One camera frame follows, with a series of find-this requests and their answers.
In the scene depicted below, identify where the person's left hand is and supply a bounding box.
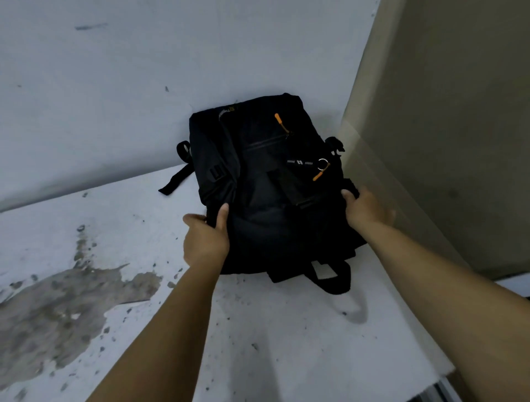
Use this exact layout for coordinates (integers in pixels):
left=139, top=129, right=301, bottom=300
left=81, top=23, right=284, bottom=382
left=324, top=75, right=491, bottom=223
left=182, top=203, right=230, bottom=271

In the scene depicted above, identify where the person's right hand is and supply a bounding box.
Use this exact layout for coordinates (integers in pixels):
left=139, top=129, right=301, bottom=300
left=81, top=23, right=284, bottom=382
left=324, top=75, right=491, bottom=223
left=341, top=186, right=396, bottom=232

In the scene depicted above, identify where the black backpack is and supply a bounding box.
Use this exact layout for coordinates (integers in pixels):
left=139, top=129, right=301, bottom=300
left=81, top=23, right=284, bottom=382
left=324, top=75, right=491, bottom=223
left=158, top=94, right=367, bottom=295

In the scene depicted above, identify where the person's left forearm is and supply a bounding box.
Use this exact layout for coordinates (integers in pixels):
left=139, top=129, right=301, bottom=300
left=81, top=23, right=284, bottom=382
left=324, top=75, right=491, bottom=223
left=88, top=264, right=220, bottom=402

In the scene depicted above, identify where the person's right forearm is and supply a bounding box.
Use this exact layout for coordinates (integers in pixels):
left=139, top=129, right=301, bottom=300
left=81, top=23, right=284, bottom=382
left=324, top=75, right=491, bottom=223
left=352, top=221, right=530, bottom=402

